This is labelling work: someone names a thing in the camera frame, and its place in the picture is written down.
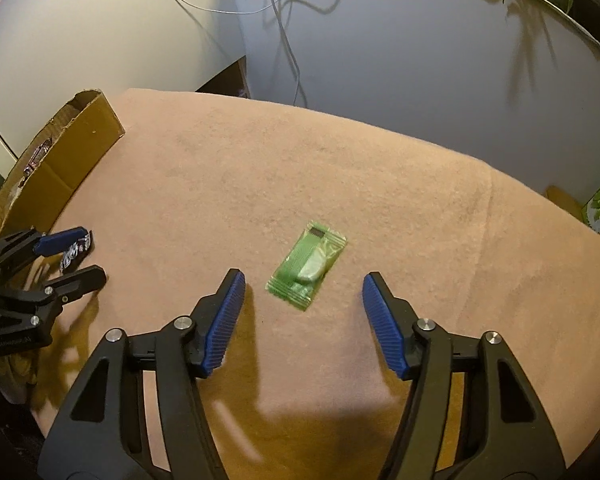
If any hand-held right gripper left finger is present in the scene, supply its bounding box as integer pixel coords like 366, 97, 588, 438
37, 268, 247, 480

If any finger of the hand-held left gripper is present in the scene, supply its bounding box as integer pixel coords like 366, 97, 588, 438
0, 265, 107, 329
0, 226, 89, 287

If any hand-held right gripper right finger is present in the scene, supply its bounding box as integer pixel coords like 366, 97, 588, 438
362, 271, 566, 480

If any dark chocolate bar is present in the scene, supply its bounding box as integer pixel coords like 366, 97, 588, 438
22, 137, 54, 183
59, 231, 94, 274

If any brown cardboard box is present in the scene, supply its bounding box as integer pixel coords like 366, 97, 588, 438
0, 89, 127, 249

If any white cable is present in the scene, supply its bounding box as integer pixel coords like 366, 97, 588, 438
147, 0, 308, 107

